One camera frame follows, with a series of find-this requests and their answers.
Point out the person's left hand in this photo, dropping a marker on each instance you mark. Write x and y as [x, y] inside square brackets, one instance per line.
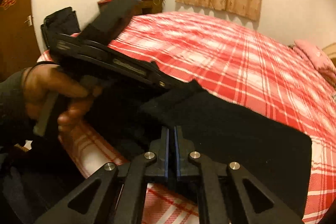
[55, 100]

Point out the black bag on floor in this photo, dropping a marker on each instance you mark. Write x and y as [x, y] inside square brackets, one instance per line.
[63, 21]

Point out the red white plaid bedspread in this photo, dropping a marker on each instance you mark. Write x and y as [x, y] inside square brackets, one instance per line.
[245, 67]

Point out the person's left forearm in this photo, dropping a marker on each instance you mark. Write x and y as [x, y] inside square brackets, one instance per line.
[15, 122]

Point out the dark wooden side table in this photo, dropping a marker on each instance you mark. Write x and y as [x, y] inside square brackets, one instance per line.
[145, 7]

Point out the brown wooden door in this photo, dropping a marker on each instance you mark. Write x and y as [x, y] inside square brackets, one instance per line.
[19, 46]

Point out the black pants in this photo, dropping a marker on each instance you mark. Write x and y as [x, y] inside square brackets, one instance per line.
[276, 154]

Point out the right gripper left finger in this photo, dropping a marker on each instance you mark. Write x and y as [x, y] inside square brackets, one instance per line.
[114, 193]

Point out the pink folded blanket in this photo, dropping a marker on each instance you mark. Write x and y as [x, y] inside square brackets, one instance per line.
[319, 59]

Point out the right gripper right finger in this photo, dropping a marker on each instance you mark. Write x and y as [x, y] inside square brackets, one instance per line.
[227, 193]

